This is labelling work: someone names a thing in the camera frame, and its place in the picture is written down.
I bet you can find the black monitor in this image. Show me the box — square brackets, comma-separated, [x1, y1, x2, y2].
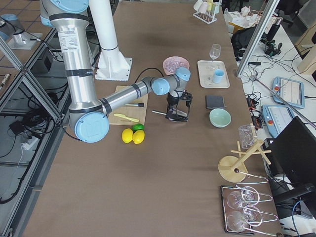
[264, 117, 316, 201]

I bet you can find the aluminium frame post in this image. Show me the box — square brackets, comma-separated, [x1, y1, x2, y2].
[236, 0, 279, 78]

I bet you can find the clear glass tumbler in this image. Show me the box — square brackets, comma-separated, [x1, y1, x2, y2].
[238, 124, 255, 149]

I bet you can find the stainless steel ice scoop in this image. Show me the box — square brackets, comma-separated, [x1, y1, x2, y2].
[152, 110, 188, 122]

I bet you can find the mint green upturned cup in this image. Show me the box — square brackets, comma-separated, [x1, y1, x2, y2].
[212, 2, 220, 14]

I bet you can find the yellow upturned cup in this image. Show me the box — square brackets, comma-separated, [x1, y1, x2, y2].
[206, 0, 214, 11]

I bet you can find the pink bowl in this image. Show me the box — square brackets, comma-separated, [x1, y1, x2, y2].
[162, 56, 190, 75]

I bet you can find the metal wine glass rack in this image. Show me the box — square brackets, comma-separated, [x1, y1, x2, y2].
[220, 173, 282, 237]

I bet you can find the green lime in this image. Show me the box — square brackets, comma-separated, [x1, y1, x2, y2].
[132, 123, 144, 132]

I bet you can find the upper teach pendant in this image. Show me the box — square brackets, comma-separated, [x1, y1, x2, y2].
[272, 77, 305, 109]

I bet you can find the teach pendant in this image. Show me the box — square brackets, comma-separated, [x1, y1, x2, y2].
[272, 77, 305, 109]
[262, 105, 295, 138]

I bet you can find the clear wine glass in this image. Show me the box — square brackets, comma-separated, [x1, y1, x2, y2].
[209, 44, 221, 70]

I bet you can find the bamboo cutting board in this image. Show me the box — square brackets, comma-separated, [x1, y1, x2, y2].
[109, 94, 148, 126]

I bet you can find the yellow plastic knife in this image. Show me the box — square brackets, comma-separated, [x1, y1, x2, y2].
[114, 113, 139, 122]

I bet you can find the steel muddler black tip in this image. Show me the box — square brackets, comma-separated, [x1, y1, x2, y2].
[124, 102, 145, 108]

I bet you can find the black water bottle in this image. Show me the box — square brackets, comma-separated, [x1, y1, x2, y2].
[266, 17, 283, 41]

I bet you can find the green bowl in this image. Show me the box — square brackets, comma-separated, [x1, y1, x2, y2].
[209, 108, 232, 128]

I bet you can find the white wire cup rack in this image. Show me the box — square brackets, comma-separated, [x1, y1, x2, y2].
[193, 11, 217, 24]

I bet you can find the upper yellow lemon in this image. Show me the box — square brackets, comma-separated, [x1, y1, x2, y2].
[121, 128, 133, 143]

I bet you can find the lower hanging wine glass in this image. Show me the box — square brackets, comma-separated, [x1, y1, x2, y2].
[226, 205, 263, 233]

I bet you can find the cream serving tray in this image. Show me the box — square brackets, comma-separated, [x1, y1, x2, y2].
[197, 60, 230, 88]

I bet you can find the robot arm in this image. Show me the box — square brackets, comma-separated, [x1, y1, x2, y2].
[40, 0, 192, 143]

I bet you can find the hanging wine glass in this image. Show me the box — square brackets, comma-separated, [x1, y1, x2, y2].
[226, 186, 260, 210]
[226, 205, 263, 233]

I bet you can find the lower teach pendant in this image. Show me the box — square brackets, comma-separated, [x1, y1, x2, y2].
[262, 105, 295, 138]

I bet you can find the pile of clear ice cubes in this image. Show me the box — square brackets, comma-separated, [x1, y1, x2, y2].
[164, 59, 185, 73]

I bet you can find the wooden glass holder tree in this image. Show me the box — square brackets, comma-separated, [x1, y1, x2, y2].
[218, 124, 271, 183]

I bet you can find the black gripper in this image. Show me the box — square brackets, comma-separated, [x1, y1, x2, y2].
[165, 90, 193, 121]

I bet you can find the yellow lemon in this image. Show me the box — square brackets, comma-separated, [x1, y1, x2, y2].
[121, 128, 133, 143]
[132, 130, 145, 144]

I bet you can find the pink upturned cup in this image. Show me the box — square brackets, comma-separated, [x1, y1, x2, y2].
[194, 0, 208, 14]

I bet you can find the upper hanging wine glass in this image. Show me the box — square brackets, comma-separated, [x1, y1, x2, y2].
[226, 186, 260, 210]

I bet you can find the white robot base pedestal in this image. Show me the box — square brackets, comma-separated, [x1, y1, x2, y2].
[89, 0, 132, 81]

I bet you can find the lower yellow lemon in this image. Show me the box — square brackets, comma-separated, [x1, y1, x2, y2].
[132, 130, 145, 144]

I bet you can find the grey folded cloth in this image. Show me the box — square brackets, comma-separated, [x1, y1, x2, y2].
[205, 95, 226, 110]

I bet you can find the black backpack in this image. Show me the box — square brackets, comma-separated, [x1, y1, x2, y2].
[231, 26, 256, 61]

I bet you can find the blue cup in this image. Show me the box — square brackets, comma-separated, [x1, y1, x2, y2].
[213, 69, 225, 83]

